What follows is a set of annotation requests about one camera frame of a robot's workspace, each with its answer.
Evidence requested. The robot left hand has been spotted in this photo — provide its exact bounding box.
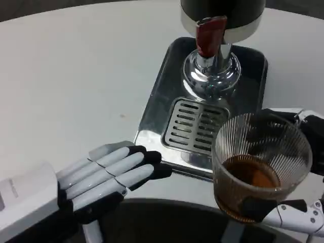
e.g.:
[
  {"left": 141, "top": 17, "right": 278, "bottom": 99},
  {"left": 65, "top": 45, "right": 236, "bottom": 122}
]
[{"left": 0, "top": 141, "right": 173, "bottom": 243}]

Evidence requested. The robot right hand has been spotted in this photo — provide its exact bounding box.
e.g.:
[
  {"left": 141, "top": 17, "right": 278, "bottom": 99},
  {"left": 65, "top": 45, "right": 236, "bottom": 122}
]
[{"left": 240, "top": 107, "right": 324, "bottom": 236}]

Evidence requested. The clear ribbed glass cup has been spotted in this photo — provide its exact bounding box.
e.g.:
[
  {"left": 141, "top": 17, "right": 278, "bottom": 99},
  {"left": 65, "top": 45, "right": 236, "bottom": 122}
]
[{"left": 211, "top": 113, "right": 313, "bottom": 225}]

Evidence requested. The black robot torso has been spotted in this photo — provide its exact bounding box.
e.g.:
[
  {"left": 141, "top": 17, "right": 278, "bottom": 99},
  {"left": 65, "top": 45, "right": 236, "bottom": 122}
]
[{"left": 75, "top": 198, "right": 308, "bottom": 243}]

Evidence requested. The steel drip tray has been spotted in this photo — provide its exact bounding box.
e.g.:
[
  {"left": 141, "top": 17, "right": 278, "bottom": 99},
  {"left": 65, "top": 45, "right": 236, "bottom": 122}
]
[{"left": 133, "top": 36, "right": 268, "bottom": 182}]

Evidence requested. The slotted steel drain grid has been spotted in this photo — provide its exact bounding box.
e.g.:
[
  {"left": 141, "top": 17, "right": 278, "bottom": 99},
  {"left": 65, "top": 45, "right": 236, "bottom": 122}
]
[{"left": 160, "top": 97, "right": 230, "bottom": 155}]

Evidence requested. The black steel drink dispenser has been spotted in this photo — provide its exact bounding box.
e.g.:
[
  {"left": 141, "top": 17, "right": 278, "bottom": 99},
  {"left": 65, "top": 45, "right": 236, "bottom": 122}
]
[{"left": 180, "top": 0, "right": 265, "bottom": 102}]

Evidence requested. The red tap handle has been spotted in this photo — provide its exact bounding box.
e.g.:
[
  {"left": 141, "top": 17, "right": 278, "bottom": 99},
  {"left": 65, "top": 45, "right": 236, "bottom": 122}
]
[{"left": 195, "top": 15, "right": 228, "bottom": 57}]

